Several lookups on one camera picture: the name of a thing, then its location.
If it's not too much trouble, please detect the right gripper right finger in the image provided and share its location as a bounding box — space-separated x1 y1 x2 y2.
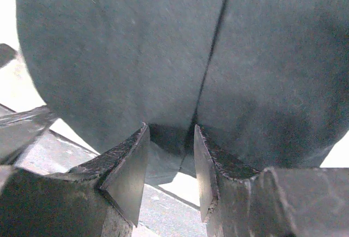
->
194 126 348 236

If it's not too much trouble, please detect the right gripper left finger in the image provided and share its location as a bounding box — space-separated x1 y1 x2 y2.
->
1 125 149 236

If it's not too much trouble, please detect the black t-shirt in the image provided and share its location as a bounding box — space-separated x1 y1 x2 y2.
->
16 0 348 185

